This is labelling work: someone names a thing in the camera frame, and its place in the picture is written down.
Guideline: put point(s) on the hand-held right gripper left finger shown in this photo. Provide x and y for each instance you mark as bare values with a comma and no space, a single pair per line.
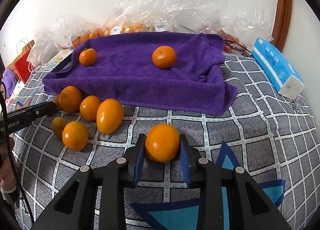
140,160

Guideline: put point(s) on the purple fuzzy cloth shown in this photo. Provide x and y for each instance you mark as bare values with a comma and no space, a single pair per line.
10,81

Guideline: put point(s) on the wooden door frame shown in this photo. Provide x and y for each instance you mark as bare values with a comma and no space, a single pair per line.
283,15

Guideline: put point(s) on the purple towel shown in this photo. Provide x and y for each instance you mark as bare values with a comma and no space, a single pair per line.
137,77

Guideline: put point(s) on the red paper bag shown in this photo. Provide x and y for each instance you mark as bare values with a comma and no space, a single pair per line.
22,66

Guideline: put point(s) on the clear bag of small oranges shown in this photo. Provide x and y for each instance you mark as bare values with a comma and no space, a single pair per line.
85,35

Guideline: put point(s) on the small orange with stem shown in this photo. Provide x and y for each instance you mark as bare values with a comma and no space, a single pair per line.
88,57

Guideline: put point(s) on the printed cardboard box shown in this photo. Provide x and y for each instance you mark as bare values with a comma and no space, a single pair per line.
60,57

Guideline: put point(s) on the labelled clear bag of oranges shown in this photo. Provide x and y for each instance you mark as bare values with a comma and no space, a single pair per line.
125,26

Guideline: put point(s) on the orange with short stem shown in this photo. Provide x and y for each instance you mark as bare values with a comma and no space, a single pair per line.
162,143

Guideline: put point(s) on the clear bag of yellowish fruit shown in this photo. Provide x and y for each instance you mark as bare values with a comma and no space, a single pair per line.
180,7

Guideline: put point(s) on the clear bag of red fruit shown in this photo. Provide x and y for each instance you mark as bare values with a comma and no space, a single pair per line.
237,27

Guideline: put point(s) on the small greenish yellow fruit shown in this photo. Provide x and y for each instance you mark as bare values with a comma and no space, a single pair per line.
57,125

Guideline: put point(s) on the white plastic bag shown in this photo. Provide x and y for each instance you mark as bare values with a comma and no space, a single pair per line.
42,47

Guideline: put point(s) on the blue tissue pack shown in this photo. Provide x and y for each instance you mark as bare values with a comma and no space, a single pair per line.
275,67

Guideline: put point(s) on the large orange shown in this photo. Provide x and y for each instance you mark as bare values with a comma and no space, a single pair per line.
164,57

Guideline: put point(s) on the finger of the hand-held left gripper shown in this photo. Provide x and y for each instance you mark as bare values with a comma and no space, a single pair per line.
37,113

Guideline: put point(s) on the oval orange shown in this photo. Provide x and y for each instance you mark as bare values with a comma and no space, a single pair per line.
110,117

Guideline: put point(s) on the person's left hand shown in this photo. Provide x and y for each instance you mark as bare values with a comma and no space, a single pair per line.
6,170

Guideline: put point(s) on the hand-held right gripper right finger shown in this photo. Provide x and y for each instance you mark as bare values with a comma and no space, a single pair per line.
185,160

